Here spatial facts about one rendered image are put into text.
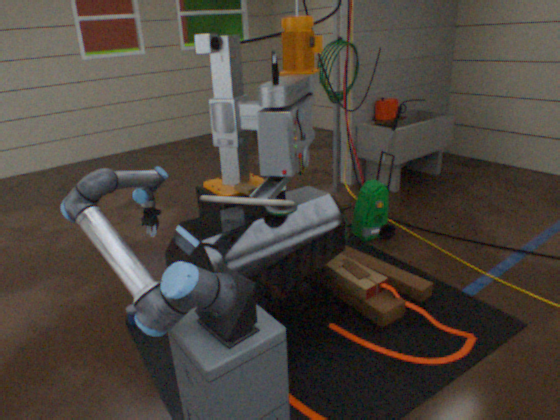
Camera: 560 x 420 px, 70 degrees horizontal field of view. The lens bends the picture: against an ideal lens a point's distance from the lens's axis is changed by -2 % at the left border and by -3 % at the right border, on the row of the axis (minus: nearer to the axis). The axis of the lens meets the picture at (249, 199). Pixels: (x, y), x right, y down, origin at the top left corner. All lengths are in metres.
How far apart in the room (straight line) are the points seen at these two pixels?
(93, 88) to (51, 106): 0.85
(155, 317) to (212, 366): 0.29
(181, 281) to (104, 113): 7.26
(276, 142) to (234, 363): 1.40
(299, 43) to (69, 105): 6.05
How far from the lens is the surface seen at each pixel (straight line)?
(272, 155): 2.61
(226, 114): 3.43
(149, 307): 1.70
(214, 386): 1.76
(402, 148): 5.43
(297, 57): 3.13
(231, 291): 1.71
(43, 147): 8.52
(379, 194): 4.17
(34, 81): 8.39
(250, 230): 2.70
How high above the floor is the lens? 2.02
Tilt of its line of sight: 22 degrees down
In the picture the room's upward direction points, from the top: 4 degrees counter-clockwise
